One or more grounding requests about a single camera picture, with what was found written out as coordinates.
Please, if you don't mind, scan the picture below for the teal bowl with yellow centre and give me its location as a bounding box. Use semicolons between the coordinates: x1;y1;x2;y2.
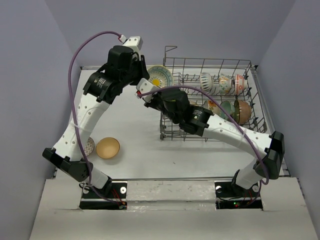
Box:
147;65;174;88

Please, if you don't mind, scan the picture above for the plain white bowl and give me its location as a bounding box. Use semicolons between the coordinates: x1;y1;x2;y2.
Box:
203;100;221;114

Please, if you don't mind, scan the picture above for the white bowl with patterned outside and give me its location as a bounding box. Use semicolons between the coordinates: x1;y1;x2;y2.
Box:
199;72;213;93

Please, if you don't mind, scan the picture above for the leaf and flower pattern bowl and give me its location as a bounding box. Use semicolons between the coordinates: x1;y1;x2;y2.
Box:
219;73;232;95

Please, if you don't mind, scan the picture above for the mint green bowl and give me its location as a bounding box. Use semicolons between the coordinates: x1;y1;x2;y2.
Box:
219;100;236;121

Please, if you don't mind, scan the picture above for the brown glazed bowl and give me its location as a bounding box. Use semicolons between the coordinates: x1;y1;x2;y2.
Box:
234;100;252;125

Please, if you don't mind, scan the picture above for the orange coral pattern bowl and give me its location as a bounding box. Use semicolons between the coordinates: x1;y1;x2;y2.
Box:
234;74;248;96

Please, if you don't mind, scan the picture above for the tan orange bowl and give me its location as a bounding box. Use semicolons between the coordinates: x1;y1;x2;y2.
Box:
96;137;120;159

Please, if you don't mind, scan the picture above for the small patterned bowl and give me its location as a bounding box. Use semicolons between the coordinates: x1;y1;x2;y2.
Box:
83;137;95;156

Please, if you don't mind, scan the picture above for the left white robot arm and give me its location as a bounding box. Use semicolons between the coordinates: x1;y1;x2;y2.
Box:
42;45;149;198

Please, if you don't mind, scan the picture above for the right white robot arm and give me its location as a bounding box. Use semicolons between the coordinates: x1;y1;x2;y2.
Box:
139;87;285;196

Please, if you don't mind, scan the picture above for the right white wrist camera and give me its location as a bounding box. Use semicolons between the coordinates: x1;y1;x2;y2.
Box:
135;78;160;103

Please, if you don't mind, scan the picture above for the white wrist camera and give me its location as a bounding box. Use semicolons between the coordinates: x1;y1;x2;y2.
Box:
135;78;160;103
118;34;143;52

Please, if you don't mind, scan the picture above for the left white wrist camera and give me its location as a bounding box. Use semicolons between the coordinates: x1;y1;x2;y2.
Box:
118;34;143;52

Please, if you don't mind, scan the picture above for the grey wire dish rack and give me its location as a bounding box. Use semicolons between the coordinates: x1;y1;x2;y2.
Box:
163;45;269;133

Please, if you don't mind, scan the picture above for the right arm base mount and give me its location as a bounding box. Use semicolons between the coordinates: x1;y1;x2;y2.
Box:
214;181;263;210

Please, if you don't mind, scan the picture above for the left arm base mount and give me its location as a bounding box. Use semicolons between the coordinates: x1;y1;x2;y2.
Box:
78;180;128;211

